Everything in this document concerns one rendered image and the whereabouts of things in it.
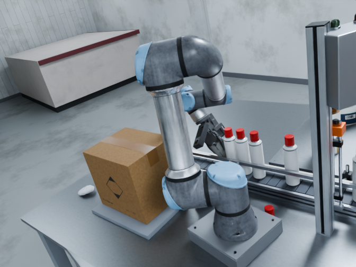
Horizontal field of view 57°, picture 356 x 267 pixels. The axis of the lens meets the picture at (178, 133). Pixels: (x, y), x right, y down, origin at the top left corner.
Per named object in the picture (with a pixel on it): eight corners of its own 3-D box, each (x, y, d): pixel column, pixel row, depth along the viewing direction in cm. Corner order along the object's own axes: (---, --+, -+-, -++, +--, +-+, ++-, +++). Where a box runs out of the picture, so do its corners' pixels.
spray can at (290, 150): (302, 180, 127) (299, 133, 118) (296, 188, 123) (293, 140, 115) (288, 177, 130) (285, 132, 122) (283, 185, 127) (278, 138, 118)
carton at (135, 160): (186, 190, 143) (172, 135, 131) (147, 225, 128) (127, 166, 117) (140, 175, 163) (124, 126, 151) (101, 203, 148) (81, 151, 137)
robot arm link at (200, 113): (196, 110, 138) (185, 117, 145) (202, 119, 139) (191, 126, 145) (206, 103, 143) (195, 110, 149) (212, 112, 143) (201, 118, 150)
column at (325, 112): (334, 229, 109) (330, 20, 81) (330, 238, 106) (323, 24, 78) (320, 224, 111) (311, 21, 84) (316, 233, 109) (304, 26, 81)
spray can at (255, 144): (268, 174, 135) (263, 130, 127) (262, 180, 132) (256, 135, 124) (256, 171, 139) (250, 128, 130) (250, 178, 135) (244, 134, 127)
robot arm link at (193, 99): (201, 88, 126) (203, 88, 137) (172, 94, 129) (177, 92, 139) (204, 109, 127) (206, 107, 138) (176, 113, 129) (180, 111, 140)
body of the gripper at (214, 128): (229, 133, 145) (213, 110, 144) (218, 142, 139) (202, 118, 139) (217, 139, 150) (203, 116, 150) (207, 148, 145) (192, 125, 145)
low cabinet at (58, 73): (98, 68, 884) (86, 32, 844) (151, 75, 691) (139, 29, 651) (21, 96, 780) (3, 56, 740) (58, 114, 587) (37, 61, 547)
